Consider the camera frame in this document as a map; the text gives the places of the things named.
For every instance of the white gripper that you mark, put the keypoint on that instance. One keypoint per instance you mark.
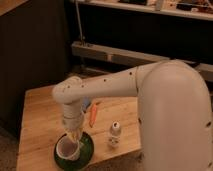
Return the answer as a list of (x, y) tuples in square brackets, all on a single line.
[(73, 119)]

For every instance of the white ceramic cup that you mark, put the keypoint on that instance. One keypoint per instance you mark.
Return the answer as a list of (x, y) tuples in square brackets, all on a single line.
[(67, 150)]

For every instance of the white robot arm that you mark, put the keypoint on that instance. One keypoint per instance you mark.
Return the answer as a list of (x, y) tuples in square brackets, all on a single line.
[(174, 107)]

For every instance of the green ceramic bowl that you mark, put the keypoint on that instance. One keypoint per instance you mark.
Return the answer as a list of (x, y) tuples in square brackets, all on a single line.
[(86, 153)]

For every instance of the orange carrot toy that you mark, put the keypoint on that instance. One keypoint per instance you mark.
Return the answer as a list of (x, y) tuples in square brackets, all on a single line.
[(93, 113)]

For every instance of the blue small object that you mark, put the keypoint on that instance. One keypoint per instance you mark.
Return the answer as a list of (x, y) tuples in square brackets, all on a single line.
[(86, 103)]

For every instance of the small white bottle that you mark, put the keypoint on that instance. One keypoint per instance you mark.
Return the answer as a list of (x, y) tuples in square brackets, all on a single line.
[(114, 134)]

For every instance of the vertical metal pole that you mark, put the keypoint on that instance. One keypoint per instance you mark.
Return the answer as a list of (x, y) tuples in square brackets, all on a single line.
[(79, 23)]

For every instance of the cluttered white shelf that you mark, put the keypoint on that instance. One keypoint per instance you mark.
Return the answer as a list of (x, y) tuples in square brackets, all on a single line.
[(157, 7)]

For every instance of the grey metal rail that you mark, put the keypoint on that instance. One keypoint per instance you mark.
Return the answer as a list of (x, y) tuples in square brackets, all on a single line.
[(114, 55)]

